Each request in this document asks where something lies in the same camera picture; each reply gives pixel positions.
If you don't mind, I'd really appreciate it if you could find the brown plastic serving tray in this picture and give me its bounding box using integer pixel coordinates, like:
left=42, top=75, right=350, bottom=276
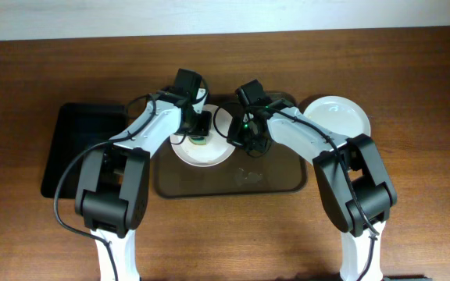
left=151, top=140, right=308, bottom=199

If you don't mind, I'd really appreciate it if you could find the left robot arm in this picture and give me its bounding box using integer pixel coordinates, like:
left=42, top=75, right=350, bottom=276
left=75, top=69, right=210, bottom=280

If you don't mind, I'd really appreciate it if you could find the green yellow sponge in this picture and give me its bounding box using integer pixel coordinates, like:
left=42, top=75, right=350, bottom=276
left=188, top=136, right=207, bottom=145

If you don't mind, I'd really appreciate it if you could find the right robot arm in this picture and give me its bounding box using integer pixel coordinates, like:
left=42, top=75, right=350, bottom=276
left=226, top=80, right=397, bottom=280

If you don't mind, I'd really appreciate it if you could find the white plate top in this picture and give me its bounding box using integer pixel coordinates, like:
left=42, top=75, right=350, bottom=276
left=170, top=108, right=235, bottom=167

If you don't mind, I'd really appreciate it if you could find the white plate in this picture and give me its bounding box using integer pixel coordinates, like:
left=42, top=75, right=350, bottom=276
left=170, top=108, right=235, bottom=167
left=303, top=96, right=371, bottom=137

